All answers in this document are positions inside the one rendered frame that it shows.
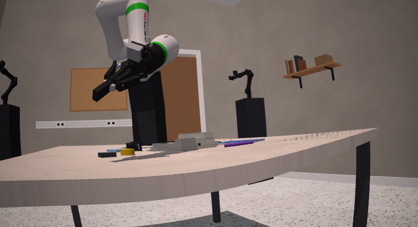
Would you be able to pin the yellow short cylinder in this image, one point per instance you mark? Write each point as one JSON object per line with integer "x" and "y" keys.
{"x": 127, "y": 152}

